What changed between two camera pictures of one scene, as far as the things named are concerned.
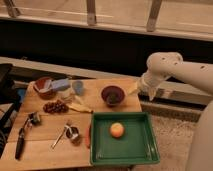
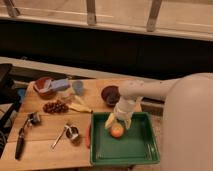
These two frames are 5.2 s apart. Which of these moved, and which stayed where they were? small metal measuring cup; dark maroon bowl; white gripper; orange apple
Moved: white gripper
Stayed: small metal measuring cup; orange apple; dark maroon bowl
